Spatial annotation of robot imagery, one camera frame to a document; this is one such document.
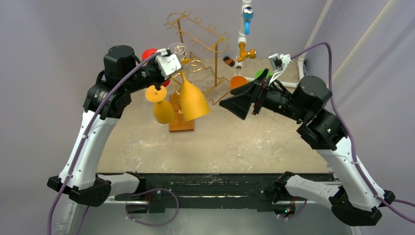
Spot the red plastic goblet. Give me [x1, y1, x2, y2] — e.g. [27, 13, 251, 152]
[141, 48, 170, 87]

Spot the clear wine glass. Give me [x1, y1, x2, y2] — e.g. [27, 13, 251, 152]
[168, 42, 186, 57]

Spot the yellow goblet front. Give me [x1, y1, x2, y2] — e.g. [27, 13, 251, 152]
[145, 85, 175, 124]

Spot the yellow goblet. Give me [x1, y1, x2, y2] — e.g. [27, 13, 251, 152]
[145, 85, 175, 124]
[180, 71, 210, 121]

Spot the gold swirl wine glass rack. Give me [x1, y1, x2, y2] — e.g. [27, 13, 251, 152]
[169, 70, 210, 133]

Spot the gold tall wire rack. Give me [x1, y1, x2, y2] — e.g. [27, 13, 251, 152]
[164, 10, 230, 105]

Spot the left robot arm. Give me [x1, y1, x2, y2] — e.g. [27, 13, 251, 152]
[47, 45, 182, 207]

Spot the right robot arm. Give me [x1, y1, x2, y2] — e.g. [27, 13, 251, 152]
[219, 72, 395, 226]

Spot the orange plastic goblet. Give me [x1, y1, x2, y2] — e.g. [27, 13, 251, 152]
[230, 75, 248, 90]

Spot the small black orange object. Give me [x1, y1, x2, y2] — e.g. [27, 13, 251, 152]
[223, 56, 235, 67]

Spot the orange faucet tap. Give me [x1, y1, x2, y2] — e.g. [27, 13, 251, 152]
[237, 42, 256, 63]

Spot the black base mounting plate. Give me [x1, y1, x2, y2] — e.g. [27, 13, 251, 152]
[113, 172, 307, 214]

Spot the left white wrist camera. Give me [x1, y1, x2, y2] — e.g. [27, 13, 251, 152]
[155, 48, 183, 80]

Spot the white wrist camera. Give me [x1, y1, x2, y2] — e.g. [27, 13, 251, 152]
[268, 53, 292, 84]
[155, 48, 183, 80]

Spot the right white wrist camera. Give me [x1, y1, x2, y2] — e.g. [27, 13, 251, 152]
[268, 53, 292, 84]

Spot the white pvc pipe frame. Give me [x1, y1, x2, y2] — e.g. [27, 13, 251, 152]
[234, 0, 333, 88]

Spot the aluminium rail frame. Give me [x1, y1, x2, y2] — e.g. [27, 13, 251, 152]
[59, 188, 362, 235]

